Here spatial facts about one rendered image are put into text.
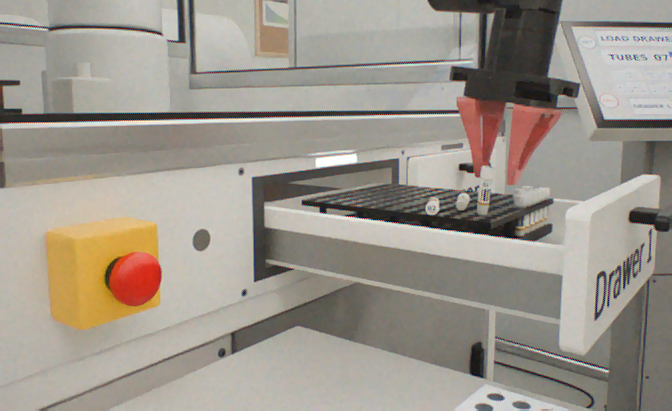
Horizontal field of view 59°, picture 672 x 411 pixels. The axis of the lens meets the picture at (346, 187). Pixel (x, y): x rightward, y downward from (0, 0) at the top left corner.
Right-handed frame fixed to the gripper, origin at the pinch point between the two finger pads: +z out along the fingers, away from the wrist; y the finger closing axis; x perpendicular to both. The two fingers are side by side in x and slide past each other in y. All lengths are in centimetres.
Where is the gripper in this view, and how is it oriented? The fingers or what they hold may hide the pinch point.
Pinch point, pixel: (496, 172)
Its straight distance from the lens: 57.9
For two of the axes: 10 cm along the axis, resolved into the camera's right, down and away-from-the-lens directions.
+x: -6.2, 0.7, -7.8
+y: -7.7, -2.3, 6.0
